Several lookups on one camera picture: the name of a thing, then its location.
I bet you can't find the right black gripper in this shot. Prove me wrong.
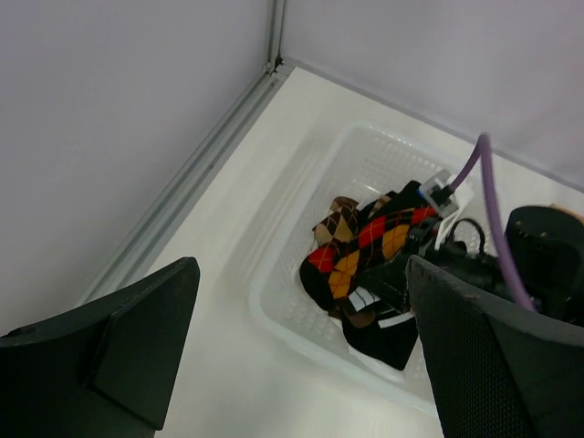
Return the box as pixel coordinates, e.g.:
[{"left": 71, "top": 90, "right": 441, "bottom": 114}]
[{"left": 414, "top": 218, "right": 513, "bottom": 301}]

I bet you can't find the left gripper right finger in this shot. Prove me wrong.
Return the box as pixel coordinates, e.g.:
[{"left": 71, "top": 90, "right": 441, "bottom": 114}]
[{"left": 405, "top": 256, "right": 583, "bottom": 437}]

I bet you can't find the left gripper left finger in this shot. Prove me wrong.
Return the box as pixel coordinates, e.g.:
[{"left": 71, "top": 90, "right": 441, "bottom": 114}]
[{"left": 1, "top": 257, "right": 200, "bottom": 437}]

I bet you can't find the brown striped sock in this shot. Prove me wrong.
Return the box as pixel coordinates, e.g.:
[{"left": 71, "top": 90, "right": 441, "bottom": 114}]
[{"left": 338, "top": 305, "right": 376, "bottom": 329}]

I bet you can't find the black grey blue sock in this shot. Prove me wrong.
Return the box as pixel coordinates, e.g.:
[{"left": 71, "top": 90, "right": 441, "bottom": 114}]
[{"left": 348, "top": 181, "right": 433, "bottom": 313}]

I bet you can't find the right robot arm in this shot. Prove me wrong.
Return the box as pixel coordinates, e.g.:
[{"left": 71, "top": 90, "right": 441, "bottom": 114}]
[{"left": 422, "top": 205, "right": 583, "bottom": 327}]

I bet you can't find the black white sock in bin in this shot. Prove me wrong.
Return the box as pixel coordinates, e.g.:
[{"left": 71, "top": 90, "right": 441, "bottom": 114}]
[{"left": 341, "top": 313, "right": 418, "bottom": 371}]

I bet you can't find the brown argyle sock in bin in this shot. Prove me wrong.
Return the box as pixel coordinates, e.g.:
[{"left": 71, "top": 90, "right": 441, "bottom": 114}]
[{"left": 312, "top": 193, "right": 393, "bottom": 252}]

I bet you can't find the white plastic bin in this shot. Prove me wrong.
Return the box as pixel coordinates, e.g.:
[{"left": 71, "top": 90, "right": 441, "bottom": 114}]
[{"left": 248, "top": 122, "right": 464, "bottom": 416}]

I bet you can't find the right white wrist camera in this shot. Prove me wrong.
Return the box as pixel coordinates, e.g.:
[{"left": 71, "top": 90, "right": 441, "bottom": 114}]
[{"left": 418, "top": 170, "right": 475, "bottom": 250}]

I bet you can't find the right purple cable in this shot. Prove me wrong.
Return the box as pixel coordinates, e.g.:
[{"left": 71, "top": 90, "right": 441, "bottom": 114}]
[{"left": 449, "top": 131, "right": 537, "bottom": 314}]

